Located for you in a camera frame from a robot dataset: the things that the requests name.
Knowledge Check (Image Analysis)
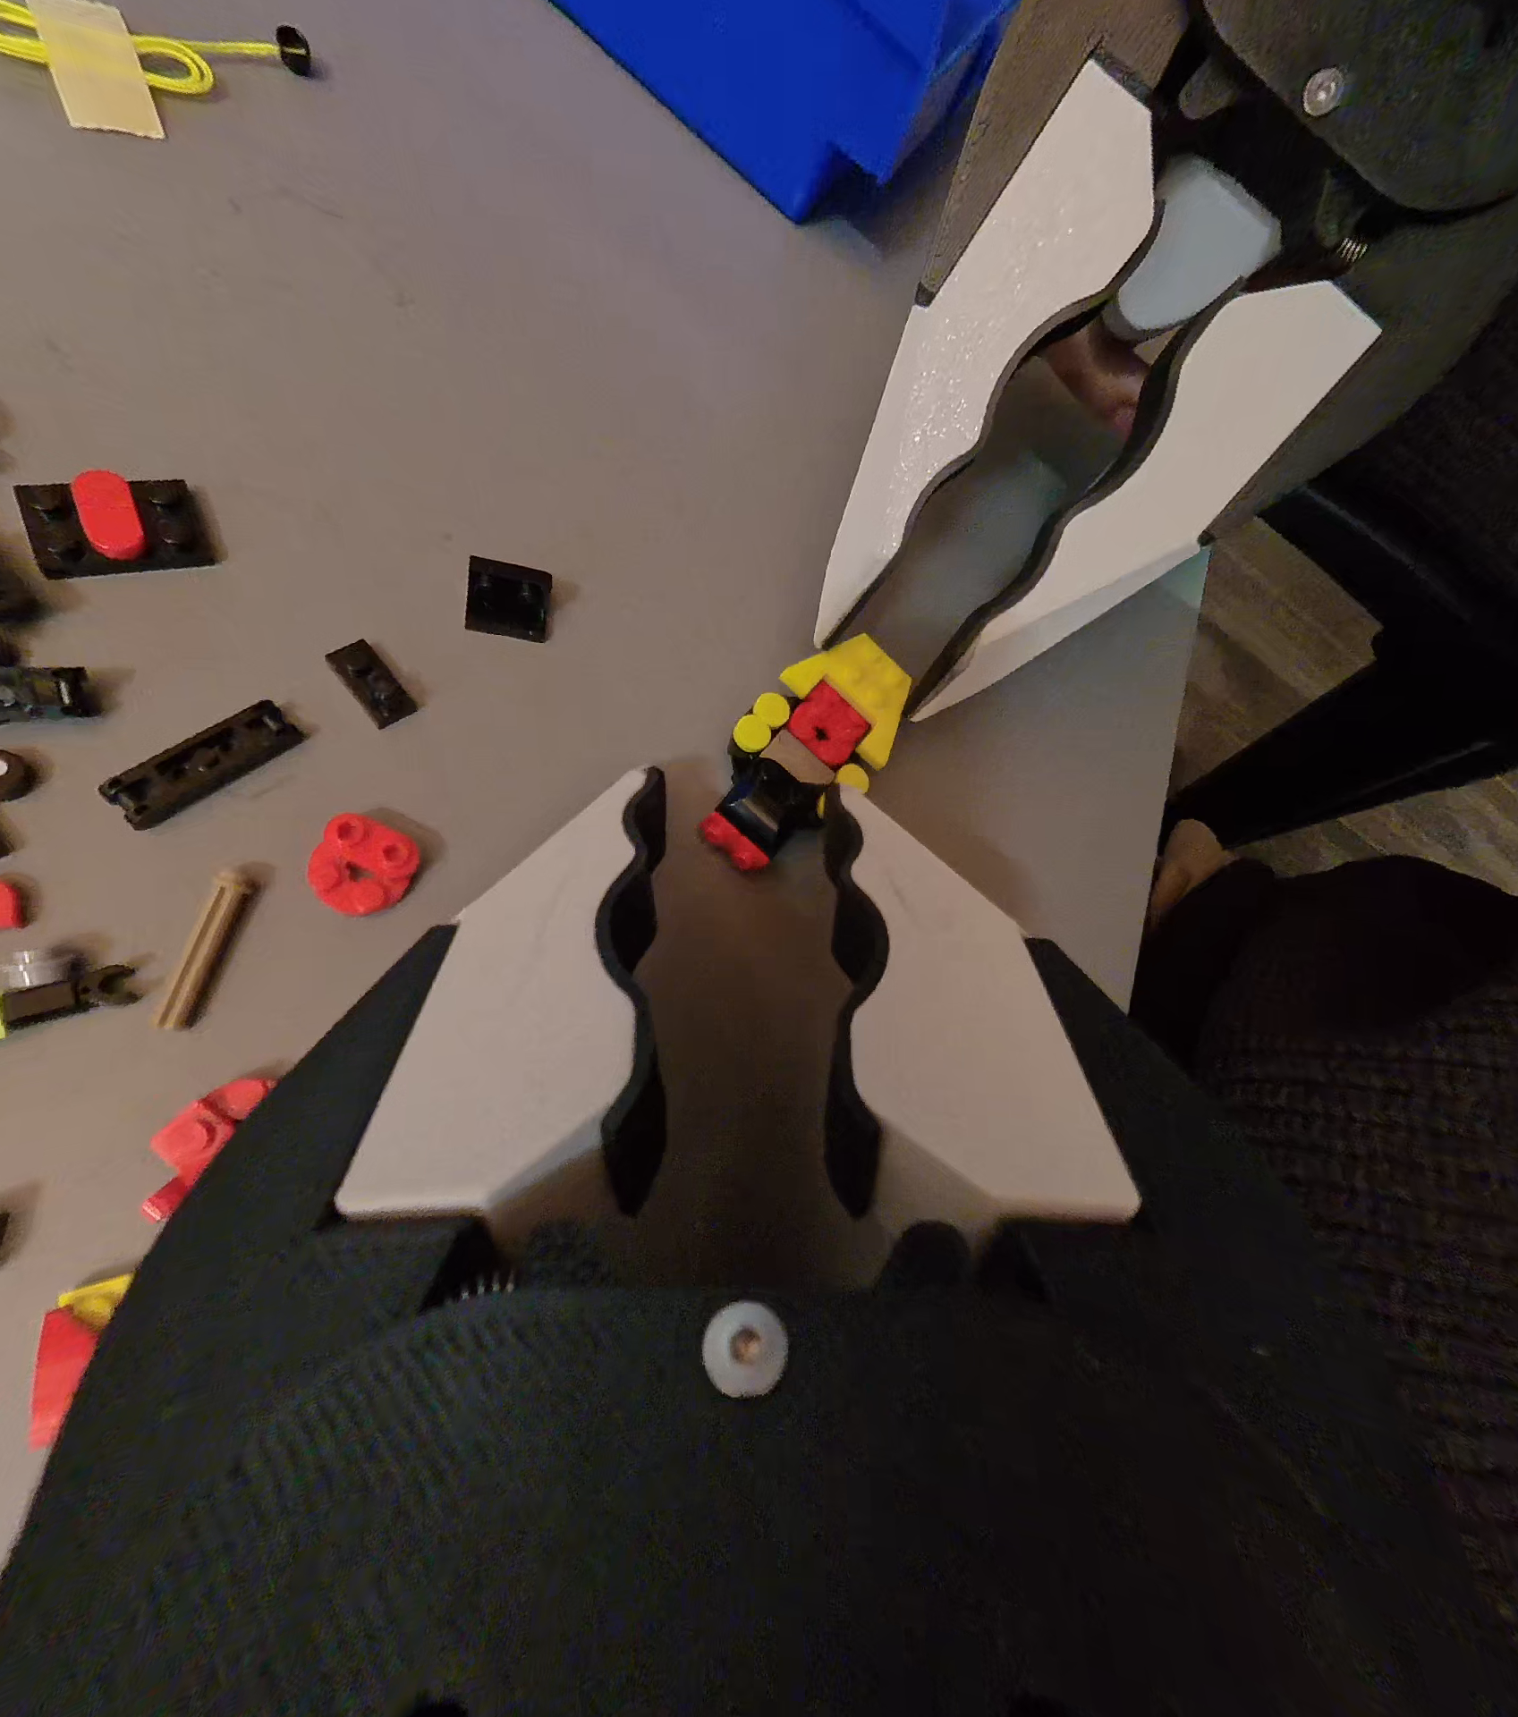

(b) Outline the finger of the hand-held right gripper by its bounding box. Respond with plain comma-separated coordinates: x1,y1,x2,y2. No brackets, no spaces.
814,54,1163,660
906,279,1383,727

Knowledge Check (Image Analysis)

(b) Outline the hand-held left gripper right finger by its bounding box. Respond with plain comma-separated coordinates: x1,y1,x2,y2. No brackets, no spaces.
823,791,1142,1263

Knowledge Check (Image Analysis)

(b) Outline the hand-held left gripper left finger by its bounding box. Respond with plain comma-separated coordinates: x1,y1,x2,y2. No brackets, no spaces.
331,764,669,1263

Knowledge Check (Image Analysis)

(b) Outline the partly built lego model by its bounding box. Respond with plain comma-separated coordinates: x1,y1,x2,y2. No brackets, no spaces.
700,634,914,877

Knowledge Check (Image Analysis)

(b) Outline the pile of lego pieces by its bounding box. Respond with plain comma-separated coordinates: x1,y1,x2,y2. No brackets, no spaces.
0,355,309,1558

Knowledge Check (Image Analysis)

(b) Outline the person's right forearm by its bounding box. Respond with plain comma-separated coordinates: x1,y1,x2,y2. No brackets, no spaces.
1221,174,1518,646

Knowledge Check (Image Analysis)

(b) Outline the person's right hand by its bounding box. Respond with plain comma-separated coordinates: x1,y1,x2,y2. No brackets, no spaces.
1054,326,1145,431

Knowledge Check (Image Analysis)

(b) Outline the blue storage bin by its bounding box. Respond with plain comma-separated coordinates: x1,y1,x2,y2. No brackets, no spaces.
549,0,1022,224

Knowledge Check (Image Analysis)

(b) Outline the red chunky round brick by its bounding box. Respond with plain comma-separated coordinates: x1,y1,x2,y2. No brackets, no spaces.
141,1077,277,1224

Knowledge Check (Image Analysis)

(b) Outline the tan rod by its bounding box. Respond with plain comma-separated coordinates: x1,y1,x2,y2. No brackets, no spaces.
154,870,261,1032

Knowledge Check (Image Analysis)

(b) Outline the small black brick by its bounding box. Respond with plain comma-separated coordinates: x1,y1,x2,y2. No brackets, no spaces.
324,639,420,730

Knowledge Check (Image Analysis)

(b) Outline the person's dark knit sweater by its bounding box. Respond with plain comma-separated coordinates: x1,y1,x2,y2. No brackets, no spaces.
1135,859,1518,1717

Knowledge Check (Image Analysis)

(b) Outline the red ring-shaped brick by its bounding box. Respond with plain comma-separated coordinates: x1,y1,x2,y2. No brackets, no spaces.
306,811,424,918

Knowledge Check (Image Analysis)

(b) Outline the yellow string with tape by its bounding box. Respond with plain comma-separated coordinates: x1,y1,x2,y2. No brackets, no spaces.
0,0,317,140

